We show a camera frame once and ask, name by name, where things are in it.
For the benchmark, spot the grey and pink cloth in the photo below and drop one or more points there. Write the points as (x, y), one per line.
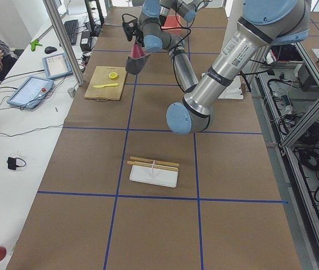
(137, 59)

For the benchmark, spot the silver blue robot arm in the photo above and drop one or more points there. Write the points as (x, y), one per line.
(150, 22)
(262, 23)

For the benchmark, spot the inner wooden rack bar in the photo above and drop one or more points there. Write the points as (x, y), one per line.
(153, 166)

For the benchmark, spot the wooden rack bar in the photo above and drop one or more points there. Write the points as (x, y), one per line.
(153, 166)
(157, 162)

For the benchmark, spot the outer wooden rack bar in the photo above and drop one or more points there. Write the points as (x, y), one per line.
(157, 162)

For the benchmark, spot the white rack base tray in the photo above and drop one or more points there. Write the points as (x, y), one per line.
(153, 176)

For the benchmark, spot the yellow plastic knife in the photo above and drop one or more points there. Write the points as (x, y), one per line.
(105, 85)

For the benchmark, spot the yellow lemon slice toy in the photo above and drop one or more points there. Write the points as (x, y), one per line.
(113, 75)

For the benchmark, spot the bamboo cutting board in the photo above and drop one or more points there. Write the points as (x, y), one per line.
(100, 76)

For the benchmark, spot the pink plastic bin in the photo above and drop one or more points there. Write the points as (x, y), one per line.
(172, 21)

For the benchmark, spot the upper teach pendant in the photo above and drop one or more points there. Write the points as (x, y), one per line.
(56, 66)

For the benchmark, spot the teach pendant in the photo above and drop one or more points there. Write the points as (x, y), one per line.
(56, 66)
(31, 93)

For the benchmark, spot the lower teach pendant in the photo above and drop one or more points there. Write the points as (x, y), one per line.
(31, 93)

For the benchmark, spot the black keyboard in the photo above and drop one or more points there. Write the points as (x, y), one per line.
(71, 28)

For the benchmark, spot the black computer mouse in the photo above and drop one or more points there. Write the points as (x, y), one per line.
(50, 49)

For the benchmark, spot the green plastic clamp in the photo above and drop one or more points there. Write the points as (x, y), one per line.
(34, 44)

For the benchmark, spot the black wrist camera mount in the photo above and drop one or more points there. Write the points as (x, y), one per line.
(129, 27)

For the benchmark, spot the aluminium frame post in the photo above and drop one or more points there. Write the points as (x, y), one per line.
(63, 39)

